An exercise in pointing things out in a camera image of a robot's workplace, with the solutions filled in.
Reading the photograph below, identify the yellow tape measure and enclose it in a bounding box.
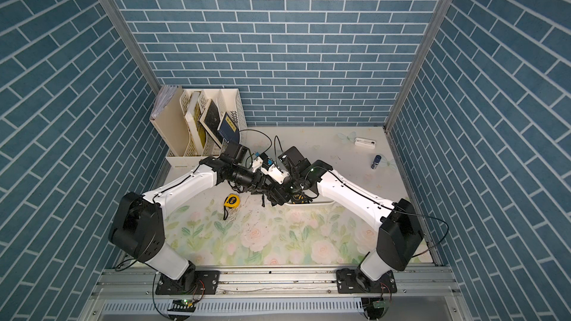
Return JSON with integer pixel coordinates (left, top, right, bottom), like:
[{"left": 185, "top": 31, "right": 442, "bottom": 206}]
[{"left": 223, "top": 194, "right": 240, "bottom": 221}]

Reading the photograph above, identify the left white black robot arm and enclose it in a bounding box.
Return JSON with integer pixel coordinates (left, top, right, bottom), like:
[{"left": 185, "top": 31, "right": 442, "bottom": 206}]
[{"left": 109, "top": 142, "right": 299, "bottom": 294}]

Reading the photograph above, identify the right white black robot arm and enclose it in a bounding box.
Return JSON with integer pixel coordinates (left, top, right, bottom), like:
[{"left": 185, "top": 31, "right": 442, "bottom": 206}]
[{"left": 278, "top": 147, "right": 424, "bottom": 293}]

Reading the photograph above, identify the white small rectangular box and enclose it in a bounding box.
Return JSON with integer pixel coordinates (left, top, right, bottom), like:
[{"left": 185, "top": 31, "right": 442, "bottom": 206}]
[{"left": 354, "top": 137, "right": 376, "bottom": 149}]

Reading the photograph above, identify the dark blue book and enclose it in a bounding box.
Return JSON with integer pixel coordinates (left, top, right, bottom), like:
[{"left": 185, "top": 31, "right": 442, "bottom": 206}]
[{"left": 218, "top": 112, "right": 240, "bottom": 144}]

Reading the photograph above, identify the black yellow book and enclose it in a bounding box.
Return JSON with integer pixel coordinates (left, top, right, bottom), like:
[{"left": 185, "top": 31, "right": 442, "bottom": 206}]
[{"left": 199, "top": 99, "right": 223, "bottom": 147}]

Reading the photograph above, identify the small blue bottle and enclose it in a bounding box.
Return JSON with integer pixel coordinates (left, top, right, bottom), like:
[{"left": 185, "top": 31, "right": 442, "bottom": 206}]
[{"left": 371, "top": 155, "right": 382, "bottom": 169}]

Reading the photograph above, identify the white desktop file organizer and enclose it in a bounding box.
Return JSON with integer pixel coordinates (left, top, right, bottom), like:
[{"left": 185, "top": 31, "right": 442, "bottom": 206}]
[{"left": 167, "top": 89, "right": 248, "bottom": 168}]

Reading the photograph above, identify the white yellow book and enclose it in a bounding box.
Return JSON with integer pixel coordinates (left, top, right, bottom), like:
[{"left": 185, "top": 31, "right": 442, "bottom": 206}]
[{"left": 184, "top": 92, "right": 207, "bottom": 155}]

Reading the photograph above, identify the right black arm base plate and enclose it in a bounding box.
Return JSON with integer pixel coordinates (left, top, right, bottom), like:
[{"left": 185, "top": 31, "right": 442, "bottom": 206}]
[{"left": 336, "top": 267, "right": 397, "bottom": 294}]

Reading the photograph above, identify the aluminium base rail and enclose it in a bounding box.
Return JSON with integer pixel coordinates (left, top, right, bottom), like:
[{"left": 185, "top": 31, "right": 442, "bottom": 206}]
[{"left": 80, "top": 264, "right": 470, "bottom": 320}]

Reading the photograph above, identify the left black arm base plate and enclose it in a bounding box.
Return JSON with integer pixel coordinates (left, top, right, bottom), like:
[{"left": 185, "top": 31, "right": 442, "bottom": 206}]
[{"left": 155, "top": 270, "right": 220, "bottom": 297}]

